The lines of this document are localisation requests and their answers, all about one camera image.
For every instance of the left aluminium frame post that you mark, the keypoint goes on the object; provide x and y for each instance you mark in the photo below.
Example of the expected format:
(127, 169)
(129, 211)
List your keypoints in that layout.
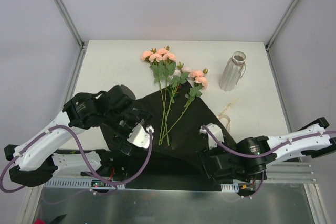
(70, 23)

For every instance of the black wrapping paper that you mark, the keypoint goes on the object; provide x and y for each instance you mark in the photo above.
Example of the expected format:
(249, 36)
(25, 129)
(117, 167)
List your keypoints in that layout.
(185, 138)

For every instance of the right white cable duct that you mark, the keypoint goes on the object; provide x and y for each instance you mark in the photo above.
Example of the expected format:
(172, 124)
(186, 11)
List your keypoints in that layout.
(236, 187)

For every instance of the right aluminium frame post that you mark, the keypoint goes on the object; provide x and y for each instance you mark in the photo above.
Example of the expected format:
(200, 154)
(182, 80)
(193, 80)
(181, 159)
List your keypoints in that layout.
(284, 19)

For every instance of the cream printed ribbon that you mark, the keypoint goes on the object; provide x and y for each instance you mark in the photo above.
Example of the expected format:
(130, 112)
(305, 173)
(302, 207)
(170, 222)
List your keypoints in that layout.
(224, 117)

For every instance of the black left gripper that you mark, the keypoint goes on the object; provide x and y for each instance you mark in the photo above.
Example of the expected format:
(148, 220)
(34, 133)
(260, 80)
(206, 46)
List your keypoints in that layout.
(121, 143)

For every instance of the white cable duct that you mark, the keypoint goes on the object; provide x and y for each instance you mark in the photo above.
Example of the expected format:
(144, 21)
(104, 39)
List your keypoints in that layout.
(78, 183)
(236, 187)

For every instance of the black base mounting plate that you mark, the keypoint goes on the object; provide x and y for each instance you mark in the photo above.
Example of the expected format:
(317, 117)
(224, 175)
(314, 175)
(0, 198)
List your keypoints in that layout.
(162, 172)

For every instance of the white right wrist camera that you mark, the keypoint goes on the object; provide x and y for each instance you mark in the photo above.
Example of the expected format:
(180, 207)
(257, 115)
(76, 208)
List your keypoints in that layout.
(214, 134)

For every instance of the pink rose stem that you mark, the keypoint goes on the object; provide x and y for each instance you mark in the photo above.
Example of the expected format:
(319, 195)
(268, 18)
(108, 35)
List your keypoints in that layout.
(194, 90)

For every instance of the left white cable duct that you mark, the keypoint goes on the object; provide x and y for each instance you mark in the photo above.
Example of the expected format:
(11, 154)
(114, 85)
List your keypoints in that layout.
(78, 183)

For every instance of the aluminium rail right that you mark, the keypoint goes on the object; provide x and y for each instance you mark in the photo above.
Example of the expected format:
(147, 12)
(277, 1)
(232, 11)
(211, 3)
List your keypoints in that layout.
(291, 173)

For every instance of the white ribbed ceramic vase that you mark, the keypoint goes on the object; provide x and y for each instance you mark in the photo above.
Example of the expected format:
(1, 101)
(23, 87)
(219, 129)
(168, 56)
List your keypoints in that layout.
(233, 72)

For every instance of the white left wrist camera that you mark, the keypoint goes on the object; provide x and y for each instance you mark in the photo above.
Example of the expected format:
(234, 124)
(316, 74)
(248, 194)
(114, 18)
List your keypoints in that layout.
(140, 136)

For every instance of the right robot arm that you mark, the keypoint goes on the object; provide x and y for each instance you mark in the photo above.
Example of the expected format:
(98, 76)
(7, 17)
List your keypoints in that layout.
(313, 140)

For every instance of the aluminium frame post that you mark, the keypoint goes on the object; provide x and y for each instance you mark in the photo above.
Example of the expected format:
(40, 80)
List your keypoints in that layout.
(284, 19)
(70, 23)

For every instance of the pink rose bouquet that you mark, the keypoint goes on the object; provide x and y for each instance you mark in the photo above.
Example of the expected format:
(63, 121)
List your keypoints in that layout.
(169, 77)

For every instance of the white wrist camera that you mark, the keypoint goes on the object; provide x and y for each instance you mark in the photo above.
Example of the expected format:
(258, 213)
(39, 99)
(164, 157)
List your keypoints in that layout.
(214, 134)
(140, 136)

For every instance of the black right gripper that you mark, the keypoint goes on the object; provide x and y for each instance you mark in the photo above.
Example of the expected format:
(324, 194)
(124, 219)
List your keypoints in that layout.
(210, 165)

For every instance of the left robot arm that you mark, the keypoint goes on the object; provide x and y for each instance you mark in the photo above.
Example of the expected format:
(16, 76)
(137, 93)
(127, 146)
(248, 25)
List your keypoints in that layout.
(37, 161)

